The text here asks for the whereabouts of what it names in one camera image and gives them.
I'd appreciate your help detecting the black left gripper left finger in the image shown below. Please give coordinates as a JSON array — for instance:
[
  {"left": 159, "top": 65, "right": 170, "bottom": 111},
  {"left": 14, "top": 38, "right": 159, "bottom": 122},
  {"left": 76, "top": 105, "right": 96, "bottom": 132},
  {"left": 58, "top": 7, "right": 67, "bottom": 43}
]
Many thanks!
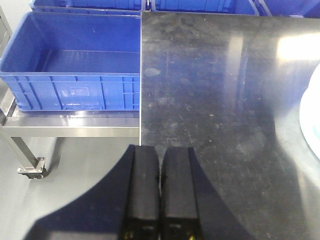
[{"left": 22, "top": 144, "right": 161, "bottom": 240}]

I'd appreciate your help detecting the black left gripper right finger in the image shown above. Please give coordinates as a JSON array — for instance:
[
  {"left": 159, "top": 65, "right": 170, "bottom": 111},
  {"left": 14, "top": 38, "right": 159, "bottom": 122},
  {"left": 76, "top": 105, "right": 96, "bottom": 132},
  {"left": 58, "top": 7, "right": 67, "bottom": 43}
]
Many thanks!
[{"left": 158, "top": 146, "right": 258, "bottom": 240}]

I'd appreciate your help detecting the light blue plate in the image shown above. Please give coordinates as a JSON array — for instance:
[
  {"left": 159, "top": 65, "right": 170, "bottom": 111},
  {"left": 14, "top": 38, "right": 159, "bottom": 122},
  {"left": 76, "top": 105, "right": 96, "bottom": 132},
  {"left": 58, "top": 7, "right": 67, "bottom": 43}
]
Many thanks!
[{"left": 299, "top": 66, "right": 320, "bottom": 159}]

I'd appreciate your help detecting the blue low side crate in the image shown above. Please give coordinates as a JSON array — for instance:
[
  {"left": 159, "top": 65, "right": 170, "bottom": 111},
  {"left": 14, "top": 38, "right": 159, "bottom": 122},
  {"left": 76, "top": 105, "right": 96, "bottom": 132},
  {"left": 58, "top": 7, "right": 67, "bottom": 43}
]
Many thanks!
[{"left": 0, "top": 11, "right": 142, "bottom": 112}]

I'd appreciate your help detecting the blue crate behind left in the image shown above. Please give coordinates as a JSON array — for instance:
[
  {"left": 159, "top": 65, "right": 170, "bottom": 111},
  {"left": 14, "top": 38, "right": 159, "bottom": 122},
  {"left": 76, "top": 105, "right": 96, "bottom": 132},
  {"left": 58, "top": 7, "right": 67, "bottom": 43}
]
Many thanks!
[{"left": 30, "top": 0, "right": 146, "bottom": 16}]

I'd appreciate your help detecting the blue crate behind right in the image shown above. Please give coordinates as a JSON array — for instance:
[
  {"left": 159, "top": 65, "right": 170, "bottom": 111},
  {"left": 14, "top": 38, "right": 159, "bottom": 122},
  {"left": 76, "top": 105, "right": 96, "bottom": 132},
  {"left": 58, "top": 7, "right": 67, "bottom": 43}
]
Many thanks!
[{"left": 150, "top": 0, "right": 260, "bottom": 16}]

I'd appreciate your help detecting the blue crate far right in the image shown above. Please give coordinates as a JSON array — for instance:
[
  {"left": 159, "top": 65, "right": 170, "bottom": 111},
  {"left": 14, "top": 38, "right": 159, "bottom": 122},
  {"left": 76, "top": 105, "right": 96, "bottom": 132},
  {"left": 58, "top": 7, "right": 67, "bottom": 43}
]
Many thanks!
[{"left": 258, "top": 0, "right": 320, "bottom": 19}]

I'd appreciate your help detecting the steel side cart frame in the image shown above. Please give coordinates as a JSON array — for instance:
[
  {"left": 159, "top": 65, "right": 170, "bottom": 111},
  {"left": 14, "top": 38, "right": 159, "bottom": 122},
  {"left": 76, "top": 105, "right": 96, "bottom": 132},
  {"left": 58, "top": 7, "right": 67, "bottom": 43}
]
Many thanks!
[{"left": 0, "top": 4, "right": 142, "bottom": 180}]

